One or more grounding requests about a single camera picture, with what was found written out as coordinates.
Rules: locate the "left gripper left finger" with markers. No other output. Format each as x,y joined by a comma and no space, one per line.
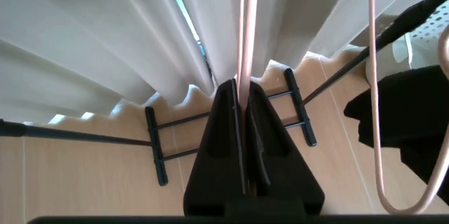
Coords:
210,182

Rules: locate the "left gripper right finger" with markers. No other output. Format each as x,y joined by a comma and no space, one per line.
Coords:
287,182

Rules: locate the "black shorts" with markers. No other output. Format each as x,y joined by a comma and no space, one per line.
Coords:
403,111

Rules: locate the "black clothes rack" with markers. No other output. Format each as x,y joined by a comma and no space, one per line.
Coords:
156,146

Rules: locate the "white laundry basket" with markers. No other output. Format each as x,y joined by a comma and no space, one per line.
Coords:
401,46

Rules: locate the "beige curtain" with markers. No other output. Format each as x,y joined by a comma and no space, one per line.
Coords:
87,24

